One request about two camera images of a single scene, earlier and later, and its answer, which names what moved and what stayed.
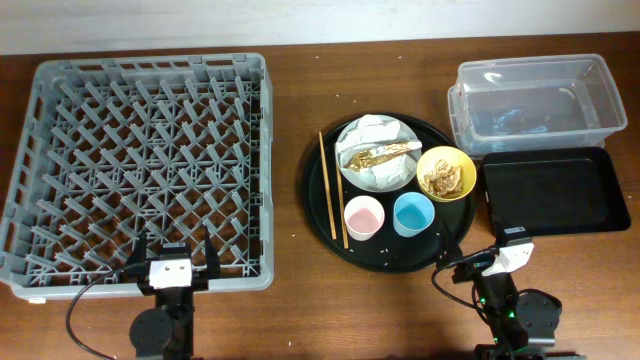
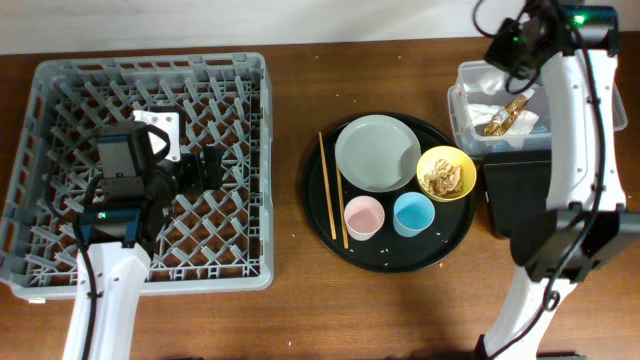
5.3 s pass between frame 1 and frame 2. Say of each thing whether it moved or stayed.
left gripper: moved
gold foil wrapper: moved
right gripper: moved
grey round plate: stayed
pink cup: stayed
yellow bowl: stayed
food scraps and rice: stayed
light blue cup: stayed
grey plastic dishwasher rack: stayed
